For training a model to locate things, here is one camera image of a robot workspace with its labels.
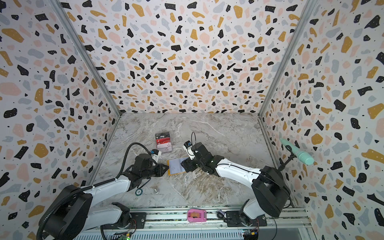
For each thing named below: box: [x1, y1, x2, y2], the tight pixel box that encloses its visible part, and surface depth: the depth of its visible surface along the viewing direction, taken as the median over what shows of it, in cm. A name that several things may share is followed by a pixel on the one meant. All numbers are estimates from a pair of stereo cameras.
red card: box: [155, 137, 171, 145], surface depth 102 cm
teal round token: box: [135, 188, 143, 196], surface depth 84 cm
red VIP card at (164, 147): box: [157, 142, 172, 153], surface depth 100 cm
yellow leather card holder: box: [167, 156, 190, 176], surface depth 92 cm
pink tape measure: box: [187, 208, 207, 223], surface depth 74 cm
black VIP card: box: [155, 131, 170, 140], surface depth 102 cm
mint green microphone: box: [279, 138, 315, 166], surface depth 64 cm
